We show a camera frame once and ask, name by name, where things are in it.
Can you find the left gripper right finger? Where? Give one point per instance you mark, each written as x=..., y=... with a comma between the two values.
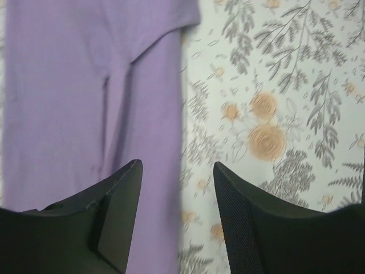
x=265, y=234

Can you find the floral table mat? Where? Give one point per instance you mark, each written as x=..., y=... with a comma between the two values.
x=275, y=91

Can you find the purple t-shirt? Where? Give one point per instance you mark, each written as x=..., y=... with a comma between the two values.
x=89, y=86

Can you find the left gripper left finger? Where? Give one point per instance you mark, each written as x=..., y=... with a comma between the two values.
x=89, y=232

